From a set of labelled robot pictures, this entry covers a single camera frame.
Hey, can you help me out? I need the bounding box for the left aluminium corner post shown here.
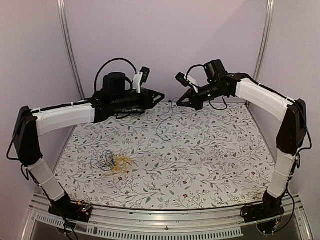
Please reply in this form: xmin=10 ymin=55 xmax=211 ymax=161
xmin=56 ymin=0 xmax=85 ymax=100

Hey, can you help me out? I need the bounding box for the aluminium front rail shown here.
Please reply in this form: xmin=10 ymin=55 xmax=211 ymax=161
xmin=22 ymin=193 xmax=315 ymax=240

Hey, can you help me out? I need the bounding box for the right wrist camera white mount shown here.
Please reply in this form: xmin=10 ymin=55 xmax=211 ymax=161
xmin=175 ymin=72 xmax=200 ymax=93

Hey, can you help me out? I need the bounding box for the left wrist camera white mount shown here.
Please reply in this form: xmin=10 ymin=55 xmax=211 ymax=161
xmin=132 ymin=66 xmax=150 ymax=94

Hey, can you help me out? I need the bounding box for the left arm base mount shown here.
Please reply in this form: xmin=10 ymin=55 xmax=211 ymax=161
xmin=48 ymin=198 xmax=93 ymax=223

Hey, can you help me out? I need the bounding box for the black thin cable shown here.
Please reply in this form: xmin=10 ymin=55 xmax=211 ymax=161
xmin=154 ymin=99 xmax=180 ymax=142

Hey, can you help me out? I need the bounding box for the aluminium corner post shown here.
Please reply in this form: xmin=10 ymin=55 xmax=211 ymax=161
xmin=253 ymin=0 xmax=275 ymax=82
xmin=56 ymin=0 xmax=85 ymax=100

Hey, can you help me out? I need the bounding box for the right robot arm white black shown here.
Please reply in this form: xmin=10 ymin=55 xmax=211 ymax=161
xmin=175 ymin=59 xmax=312 ymax=218

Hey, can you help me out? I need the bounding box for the yellow cable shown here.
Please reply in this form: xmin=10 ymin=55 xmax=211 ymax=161
xmin=102 ymin=154 xmax=138 ymax=178

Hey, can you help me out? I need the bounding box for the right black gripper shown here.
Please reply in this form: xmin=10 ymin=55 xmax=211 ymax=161
xmin=176 ymin=80 xmax=226 ymax=111

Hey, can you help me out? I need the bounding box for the dark blue cable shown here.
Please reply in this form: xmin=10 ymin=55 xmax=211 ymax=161
xmin=89 ymin=157 xmax=111 ymax=171

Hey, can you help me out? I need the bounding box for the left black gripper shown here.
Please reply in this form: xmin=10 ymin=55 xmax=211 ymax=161
xmin=113 ymin=88 xmax=166 ymax=112

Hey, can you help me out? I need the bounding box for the right aluminium corner post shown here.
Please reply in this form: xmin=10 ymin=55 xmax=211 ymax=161
xmin=253 ymin=0 xmax=275 ymax=82

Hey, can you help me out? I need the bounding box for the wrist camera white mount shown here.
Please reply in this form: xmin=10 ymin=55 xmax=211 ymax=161
xmin=175 ymin=72 xmax=200 ymax=93
xmin=132 ymin=66 xmax=150 ymax=94

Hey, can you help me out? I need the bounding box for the floral patterned table mat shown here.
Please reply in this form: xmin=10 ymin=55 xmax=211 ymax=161
xmin=54 ymin=102 xmax=275 ymax=210

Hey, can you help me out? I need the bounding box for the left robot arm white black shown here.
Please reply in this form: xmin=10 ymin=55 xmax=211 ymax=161
xmin=9 ymin=67 xmax=165 ymax=217

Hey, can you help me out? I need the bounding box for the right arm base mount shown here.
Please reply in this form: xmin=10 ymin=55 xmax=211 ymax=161
xmin=240 ymin=197 xmax=285 ymax=235

